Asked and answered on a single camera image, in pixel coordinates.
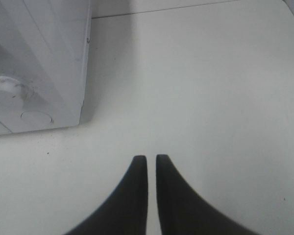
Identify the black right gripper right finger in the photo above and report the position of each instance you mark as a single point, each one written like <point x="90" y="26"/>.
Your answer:
<point x="182" y="211"/>

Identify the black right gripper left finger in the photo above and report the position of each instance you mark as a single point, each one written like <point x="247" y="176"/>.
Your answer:
<point x="124" y="212"/>

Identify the white timer knob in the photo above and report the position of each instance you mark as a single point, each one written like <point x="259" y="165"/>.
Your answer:
<point x="13" y="94"/>

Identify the white microwave oven body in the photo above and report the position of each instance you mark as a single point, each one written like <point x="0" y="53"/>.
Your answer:
<point x="44" y="44"/>

